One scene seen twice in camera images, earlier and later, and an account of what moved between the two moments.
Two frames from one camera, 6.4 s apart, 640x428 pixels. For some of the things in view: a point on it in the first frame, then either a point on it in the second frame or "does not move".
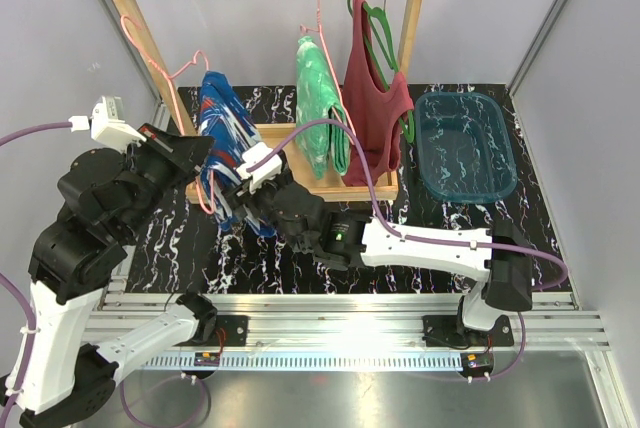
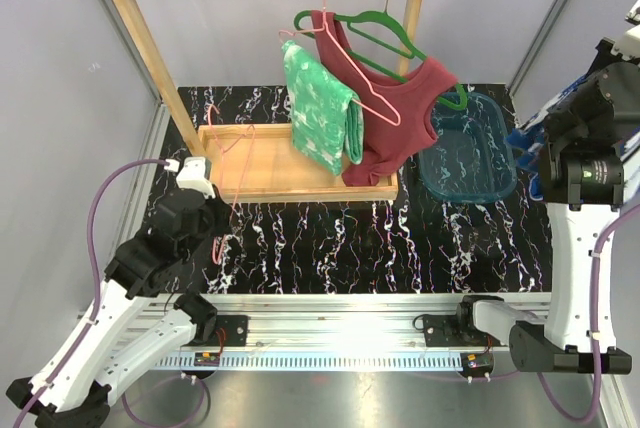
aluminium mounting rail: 353,332 does not move
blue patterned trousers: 228,133 -> 526,142
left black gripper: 184,153 -> 223,210
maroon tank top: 372,107 -> 397,117
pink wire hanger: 172,76 -> 251,128
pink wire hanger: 318,29 -> 327,119
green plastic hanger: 406,120 -> 411,50
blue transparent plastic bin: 464,147 does not move
